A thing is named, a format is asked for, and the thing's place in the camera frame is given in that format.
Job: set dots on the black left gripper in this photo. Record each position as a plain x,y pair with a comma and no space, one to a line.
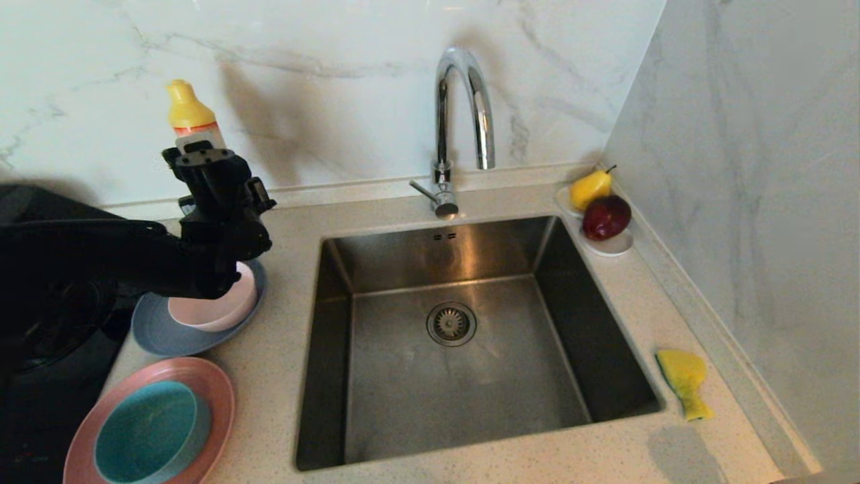
225,195

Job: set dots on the orange dish soap bottle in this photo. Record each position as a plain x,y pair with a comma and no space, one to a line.
190,111

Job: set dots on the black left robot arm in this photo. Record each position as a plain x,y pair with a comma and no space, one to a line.
101,262

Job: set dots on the stainless steel sink basin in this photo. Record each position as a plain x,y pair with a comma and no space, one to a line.
470,396

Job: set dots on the yellow green sponge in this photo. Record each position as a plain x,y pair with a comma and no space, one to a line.
682,373

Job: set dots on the pale pink bowl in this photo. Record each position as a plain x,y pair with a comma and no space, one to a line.
215,312

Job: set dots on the blue grey plate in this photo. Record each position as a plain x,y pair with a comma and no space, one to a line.
161,336

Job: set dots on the black frying pan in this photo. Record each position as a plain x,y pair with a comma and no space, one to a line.
80,344

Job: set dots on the pink plate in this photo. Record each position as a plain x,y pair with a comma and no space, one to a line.
215,396

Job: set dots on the chrome gooseneck faucet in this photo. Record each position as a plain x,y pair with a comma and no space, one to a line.
441,121

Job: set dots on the teal bowl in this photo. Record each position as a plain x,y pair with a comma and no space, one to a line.
149,433

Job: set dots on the round metal drain strainer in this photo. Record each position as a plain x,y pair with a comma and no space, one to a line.
451,324

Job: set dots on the black glass cooktop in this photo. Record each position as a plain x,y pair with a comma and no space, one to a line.
40,417

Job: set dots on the yellow pear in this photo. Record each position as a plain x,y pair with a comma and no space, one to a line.
589,189

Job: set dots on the dark red apple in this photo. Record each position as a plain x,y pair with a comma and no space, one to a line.
606,218

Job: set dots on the small white fruit dish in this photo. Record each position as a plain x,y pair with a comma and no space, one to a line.
614,247

